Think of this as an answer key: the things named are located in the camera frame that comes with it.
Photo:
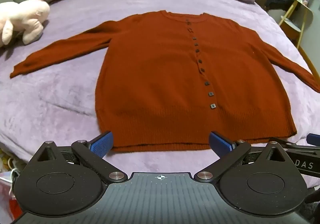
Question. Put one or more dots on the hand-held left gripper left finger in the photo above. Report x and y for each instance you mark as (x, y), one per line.
(101, 142)

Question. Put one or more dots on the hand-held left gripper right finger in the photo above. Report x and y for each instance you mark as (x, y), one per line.
(220, 143)

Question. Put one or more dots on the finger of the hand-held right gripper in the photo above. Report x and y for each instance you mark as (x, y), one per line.
(314, 138)

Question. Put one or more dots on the rust red knit cardigan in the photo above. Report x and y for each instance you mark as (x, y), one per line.
(155, 76)

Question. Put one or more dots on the yellow legged side table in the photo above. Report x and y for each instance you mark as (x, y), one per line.
(288, 12)

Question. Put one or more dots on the pink plush toy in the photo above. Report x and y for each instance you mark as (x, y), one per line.
(22, 13)

